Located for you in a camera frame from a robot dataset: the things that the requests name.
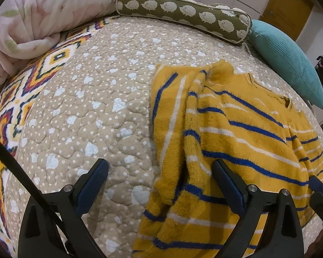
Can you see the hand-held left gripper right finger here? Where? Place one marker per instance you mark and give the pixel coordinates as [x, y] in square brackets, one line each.
[230, 186]

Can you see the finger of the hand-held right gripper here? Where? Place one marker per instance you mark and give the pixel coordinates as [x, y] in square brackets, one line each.
[319, 184]

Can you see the wooden door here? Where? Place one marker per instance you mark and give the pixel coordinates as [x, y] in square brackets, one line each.
[288, 8]

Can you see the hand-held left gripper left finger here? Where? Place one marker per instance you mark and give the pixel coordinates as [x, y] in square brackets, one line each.
[93, 186]

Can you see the olive hedgehog print bolster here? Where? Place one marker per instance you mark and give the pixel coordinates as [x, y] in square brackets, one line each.
[183, 10]

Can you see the zigzag patterned blanket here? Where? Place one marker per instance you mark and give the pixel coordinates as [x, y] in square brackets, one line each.
[13, 104]

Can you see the yellow striped sweater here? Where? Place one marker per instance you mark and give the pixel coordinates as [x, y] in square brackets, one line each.
[231, 139]

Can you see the beige dotted quilt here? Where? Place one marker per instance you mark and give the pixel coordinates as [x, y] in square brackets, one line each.
[97, 99]

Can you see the pink floral blanket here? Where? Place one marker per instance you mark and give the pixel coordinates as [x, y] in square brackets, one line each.
[43, 13]

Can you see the teal knitted pillow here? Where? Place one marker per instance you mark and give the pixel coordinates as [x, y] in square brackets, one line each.
[288, 56]

